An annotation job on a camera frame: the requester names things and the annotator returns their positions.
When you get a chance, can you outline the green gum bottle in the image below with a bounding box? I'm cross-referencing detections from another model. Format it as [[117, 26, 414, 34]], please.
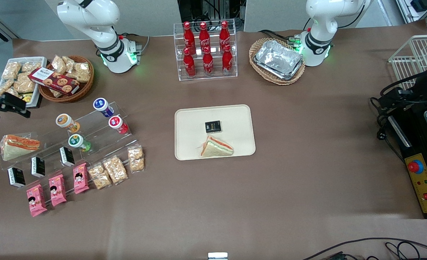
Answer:
[[68, 134, 91, 152]]

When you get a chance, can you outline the white rectangular snack tray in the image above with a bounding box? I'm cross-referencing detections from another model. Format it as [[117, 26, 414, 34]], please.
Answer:
[[0, 57, 48, 109]]

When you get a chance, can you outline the orange gum bottle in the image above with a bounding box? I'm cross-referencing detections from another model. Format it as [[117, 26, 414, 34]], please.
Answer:
[[56, 113, 80, 133]]

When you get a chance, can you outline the blue gum bottle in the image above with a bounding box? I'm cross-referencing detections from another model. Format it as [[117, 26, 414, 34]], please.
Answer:
[[93, 97, 114, 118]]

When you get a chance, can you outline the clear acrylic stepped gum stand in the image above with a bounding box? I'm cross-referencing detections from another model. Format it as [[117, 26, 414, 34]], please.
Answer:
[[67, 102, 138, 160]]

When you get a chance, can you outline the red gum bottle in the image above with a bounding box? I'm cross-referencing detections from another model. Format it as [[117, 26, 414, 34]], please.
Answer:
[[108, 115, 129, 135]]

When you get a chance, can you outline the beige plastic tray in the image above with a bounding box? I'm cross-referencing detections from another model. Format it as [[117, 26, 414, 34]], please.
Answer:
[[174, 104, 256, 161]]

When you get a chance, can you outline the aluminium foil tray stack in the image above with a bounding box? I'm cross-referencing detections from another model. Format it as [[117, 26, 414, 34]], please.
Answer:
[[254, 40, 304, 81]]

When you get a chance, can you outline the wrapped triangle sandwich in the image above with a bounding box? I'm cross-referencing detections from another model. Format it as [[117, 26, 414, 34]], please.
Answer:
[[0, 134, 40, 161], [200, 135, 234, 158]]

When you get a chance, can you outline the red cookie box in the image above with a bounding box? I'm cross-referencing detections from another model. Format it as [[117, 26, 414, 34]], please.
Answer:
[[28, 67, 80, 96]]

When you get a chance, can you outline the black and white carton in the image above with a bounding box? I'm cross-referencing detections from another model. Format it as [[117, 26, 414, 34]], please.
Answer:
[[8, 167, 26, 188], [31, 156, 46, 178], [60, 146, 75, 167]]

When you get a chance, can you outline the brown wicker snack basket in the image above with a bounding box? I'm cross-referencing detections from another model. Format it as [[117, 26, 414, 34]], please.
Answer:
[[38, 55, 95, 103]]

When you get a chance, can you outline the clear acrylic stepped snack stand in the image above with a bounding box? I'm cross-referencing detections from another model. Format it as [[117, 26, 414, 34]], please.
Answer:
[[0, 132, 91, 203]]

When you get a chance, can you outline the pink snack packet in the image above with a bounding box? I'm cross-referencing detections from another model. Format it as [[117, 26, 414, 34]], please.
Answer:
[[73, 163, 90, 195], [48, 174, 67, 207], [26, 184, 48, 217]]

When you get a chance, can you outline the clear peanut brittle pack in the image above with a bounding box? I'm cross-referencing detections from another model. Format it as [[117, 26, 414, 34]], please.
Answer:
[[103, 155, 128, 185], [127, 144, 145, 173], [88, 162, 112, 190]]

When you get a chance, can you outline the clear acrylic bottle rack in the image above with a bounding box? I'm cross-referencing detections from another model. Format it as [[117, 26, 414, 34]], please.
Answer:
[[173, 19, 238, 81]]

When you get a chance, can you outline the red cola bottle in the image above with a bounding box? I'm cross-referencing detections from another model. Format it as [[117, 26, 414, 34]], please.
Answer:
[[183, 48, 196, 78], [199, 22, 211, 53], [183, 22, 196, 55], [202, 46, 214, 76], [222, 44, 234, 75], [219, 21, 231, 51]]

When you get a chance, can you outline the light wicker basket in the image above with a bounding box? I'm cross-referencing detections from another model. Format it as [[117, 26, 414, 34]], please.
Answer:
[[249, 38, 306, 86]]

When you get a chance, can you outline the black machine base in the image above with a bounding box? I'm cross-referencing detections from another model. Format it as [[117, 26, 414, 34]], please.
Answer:
[[387, 107, 427, 219]]

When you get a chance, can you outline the white arm base cable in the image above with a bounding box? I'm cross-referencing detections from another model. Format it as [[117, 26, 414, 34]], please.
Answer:
[[118, 32, 151, 55]]

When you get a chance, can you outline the black arm base cable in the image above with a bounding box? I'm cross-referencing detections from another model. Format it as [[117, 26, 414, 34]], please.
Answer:
[[258, 30, 302, 46]]

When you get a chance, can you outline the long black floor cable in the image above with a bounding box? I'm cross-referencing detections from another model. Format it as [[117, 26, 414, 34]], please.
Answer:
[[302, 237, 427, 260]]

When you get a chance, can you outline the black cable bundle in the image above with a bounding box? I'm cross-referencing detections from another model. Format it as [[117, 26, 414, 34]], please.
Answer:
[[370, 63, 427, 141]]

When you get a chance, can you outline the white wire basket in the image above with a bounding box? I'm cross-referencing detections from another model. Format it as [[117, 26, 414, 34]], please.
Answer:
[[388, 34, 427, 91]]

